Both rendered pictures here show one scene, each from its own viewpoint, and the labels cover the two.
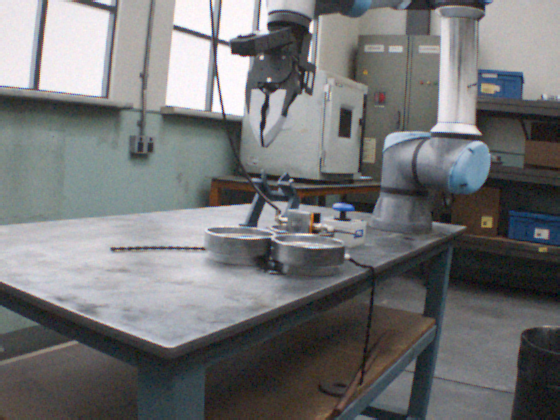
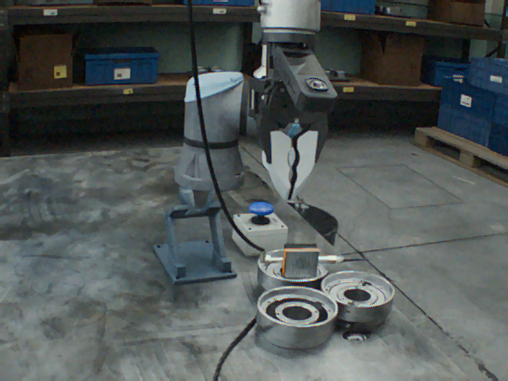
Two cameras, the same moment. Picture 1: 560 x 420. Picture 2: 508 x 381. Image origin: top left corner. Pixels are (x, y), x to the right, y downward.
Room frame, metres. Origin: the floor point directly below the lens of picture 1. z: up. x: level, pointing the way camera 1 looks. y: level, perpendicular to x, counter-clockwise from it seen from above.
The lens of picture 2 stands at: (0.40, 0.65, 1.25)
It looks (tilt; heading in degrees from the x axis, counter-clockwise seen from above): 20 degrees down; 309
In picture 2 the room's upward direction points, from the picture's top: 4 degrees clockwise
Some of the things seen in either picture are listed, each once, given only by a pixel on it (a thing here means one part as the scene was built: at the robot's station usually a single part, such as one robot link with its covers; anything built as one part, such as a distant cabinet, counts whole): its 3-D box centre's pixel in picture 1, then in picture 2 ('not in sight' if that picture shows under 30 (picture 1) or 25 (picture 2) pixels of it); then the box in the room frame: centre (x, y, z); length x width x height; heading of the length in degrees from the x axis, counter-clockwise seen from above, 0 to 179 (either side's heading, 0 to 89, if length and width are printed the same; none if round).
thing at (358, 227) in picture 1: (342, 230); (258, 231); (1.02, -0.12, 0.82); 0.08 x 0.07 x 0.05; 150
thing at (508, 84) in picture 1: (491, 87); not in sight; (4.16, -1.59, 1.61); 0.52 x 0.38 x 0.22; 63
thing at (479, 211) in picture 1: (478, 209); (44, 58); (4.14, -1.56, 0.64); 0.49 x 0.40 x 0.37; 65
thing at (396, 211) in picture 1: (402, 208); (210, 157); (1.30, -0.29, 0.85); 0.15 x 0.15 x 0.10
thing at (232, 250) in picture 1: (239, 245); (296, 317); (0.80, 0.06, 0.82); 0.10 x 0.10 x 0.04
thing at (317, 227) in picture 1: (316, 226); (316, 258); (0.86, -0.06, 0.85); 0.17 x 0.02 x 0.04; 48
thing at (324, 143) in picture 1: (310, 129); not in sight; (3.46, -0.15, 1.10); 0.62 x 0.61 x 0.65; 150
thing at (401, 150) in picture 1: (409, 160); (216, 103); (1.30, -0.30, 0.97); 0.13 x 0.12 x 0.14; 38
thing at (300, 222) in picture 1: (299, 224); (300, 262); (0.87, -0.03, 0.85); 0.05 x 0.02 x 0.04; 48
